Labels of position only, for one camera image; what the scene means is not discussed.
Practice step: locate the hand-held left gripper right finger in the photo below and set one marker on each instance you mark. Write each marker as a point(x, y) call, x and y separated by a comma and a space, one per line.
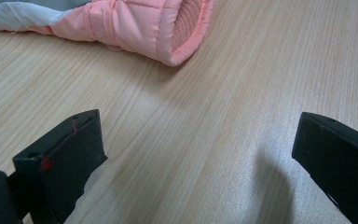
point(338, 161)

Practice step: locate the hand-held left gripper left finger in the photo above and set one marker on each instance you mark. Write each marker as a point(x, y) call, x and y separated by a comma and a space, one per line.
point(65, 161)

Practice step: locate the pink glove with grey palm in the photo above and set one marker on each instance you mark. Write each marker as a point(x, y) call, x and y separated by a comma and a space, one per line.
point(130, 25)

